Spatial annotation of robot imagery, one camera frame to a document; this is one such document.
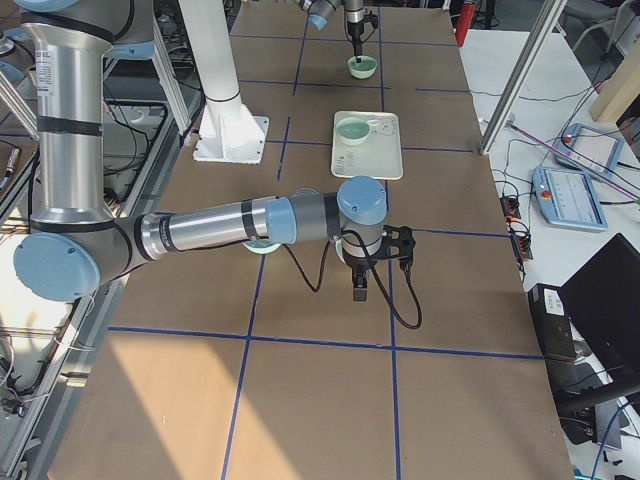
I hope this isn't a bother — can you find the aluminium frame post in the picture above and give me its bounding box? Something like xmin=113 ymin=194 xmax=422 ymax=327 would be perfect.
xmin=479 ymin=0 xmax=567 ymax=155

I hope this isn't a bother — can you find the blue teach pendant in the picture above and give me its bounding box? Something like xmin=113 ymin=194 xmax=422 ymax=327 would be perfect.
xmin=532 ymin=166 xmax=608 ymax=232
xmin=554 ymin=123 xmax=624 ymax=178

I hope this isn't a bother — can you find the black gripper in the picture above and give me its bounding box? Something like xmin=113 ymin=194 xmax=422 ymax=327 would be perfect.
xmin=351 ymin=259 xmax=370 ymax=302
xmin=345 ymin=9 xmax=363 ymax=63

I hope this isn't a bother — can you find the green bowl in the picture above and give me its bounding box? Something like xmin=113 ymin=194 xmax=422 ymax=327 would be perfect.
xmin=347 ymin=55 xmax=378 ymax=79
xmin=335 ymin=117 xmax=370 ymax=146
xmin=243 ymin=239 xmax=281 ymax=255

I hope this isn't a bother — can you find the blue teach pendant near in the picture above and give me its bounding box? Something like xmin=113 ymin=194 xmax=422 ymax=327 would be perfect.
xmin=532 ymin=166 xmax=608 ymax=232

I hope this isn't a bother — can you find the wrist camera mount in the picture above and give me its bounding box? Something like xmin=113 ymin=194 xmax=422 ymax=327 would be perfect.
xmin=380 ymin=225 xmax=416 ymax=270

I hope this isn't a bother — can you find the white pedestal column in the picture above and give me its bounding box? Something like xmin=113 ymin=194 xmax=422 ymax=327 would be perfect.
xmin=179 ymin=0 xmax=269 ymax=164

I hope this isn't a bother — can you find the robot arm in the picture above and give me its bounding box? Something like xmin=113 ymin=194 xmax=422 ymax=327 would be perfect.
xmin=297 ymin=0 xmax=379 ymax=63
xmin=13 ymin=1 xmax=390 ymax=301

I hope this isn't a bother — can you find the black box on desk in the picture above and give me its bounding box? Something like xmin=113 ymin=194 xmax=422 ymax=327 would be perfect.
xmin=528 ymin=283 xmax=576 ymax=362

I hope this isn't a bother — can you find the green bowl on tray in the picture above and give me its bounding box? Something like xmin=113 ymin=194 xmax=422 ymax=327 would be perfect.
xmin=335 ymin=117 xmax=370 ymax=146

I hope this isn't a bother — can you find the cream bear tray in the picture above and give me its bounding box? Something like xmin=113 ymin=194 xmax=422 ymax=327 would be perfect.
xmin=330 ymin=110 xmax=404 ymax=180

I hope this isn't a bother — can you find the blue teach pendant far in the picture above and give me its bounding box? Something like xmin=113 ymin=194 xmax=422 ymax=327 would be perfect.
xmin=554 ymin=123 xmax=624 ymax=178

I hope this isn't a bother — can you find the black laptop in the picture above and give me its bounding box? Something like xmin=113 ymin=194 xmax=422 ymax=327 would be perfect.
xmin=560 ymin=233 xmax=639 ymax=380

